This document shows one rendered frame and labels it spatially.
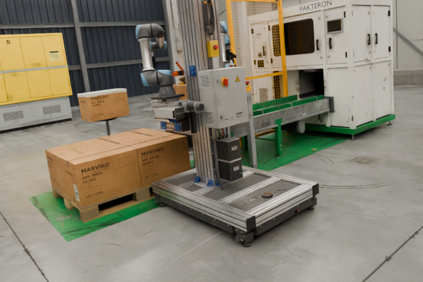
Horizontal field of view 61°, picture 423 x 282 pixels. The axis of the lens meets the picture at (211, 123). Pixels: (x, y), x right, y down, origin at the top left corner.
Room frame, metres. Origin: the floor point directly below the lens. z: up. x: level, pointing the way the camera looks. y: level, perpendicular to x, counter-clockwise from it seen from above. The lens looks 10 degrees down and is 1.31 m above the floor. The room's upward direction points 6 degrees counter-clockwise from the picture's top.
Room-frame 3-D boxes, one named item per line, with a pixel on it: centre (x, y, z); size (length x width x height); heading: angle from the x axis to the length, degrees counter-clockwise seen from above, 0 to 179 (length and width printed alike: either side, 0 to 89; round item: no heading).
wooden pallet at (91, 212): (3.76, 1.05, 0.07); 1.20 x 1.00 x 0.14; 128
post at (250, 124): (3.89, -0.42, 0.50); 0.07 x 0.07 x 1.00; 38
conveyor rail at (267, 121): (4.39, -0.79, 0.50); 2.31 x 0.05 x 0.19; 128
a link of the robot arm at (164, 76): (3.20, 0.37, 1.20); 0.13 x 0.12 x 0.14; 96
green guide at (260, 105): (5.08, -0.71, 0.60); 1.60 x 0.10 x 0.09; 128
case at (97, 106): (5.34, 1.57, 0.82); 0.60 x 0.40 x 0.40; 127
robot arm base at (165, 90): (3.20, 0.37, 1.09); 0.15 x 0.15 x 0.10
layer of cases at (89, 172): (3.76, 1.05, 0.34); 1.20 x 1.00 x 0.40; 128
